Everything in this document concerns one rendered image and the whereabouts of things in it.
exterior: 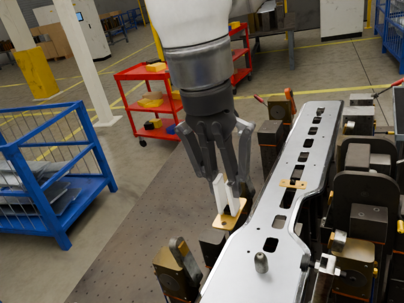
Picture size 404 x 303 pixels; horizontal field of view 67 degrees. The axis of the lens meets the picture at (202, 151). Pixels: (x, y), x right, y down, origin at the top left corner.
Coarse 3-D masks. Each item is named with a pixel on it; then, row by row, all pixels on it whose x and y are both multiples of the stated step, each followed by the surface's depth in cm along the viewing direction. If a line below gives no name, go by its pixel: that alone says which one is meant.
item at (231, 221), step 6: (240, 198) 58; (228, 204) 56; (240, 204) 56; (228, 210) 54; (240, 210) 55; (222, 216) 54; (228, 216) 54; (216, 222) 53; (222, 222) 53; (228, 222) 53; (234, 222) 52; (222, 228) 52; (228, 228) 52
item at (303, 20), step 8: (272, 0) 717; (288, 0) 708; (296, 0) 703; (304, 0) 698; (312, 0) 694; (368, 0) 662; (288, 8) 717; (296, 8) 712; (304, 8) 707; (312, 8) 702; (368, 8) 669; (240, 16) 756; (296, 16) 720; (304, 16) 715; (312, 16) 710; (368, 16) 676; (296, 24) 728; (304, 24) 723; (312, 24) 719; (368, 24) 683; (240, 32) 776; (280, 32) 749; (232, 40) 791
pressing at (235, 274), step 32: (320, 128) 127; (288, 160) 111; (320, 160) 107; (320, 192) 93; (256, 224) 86; (288, 224) 84; (224, 256) 79; (288, 256) 75; (224, 288) 71; (256, 288) 69; (288, 288) 68
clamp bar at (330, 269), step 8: (304, 256) 48; (328, 256) 47; (304, 264) 47; (312, 264) 47; (320, 264) 47; (328, 264) 46; (320, 272) 45; (328, 272) 45; (336, 272) 46; (344, 272) 46; (320, 280) 46; (328, 280) 46; (320, 288) 47; (328, 288) 46; (312, 296) 53; (320, 296) 48; (328, 296) 48
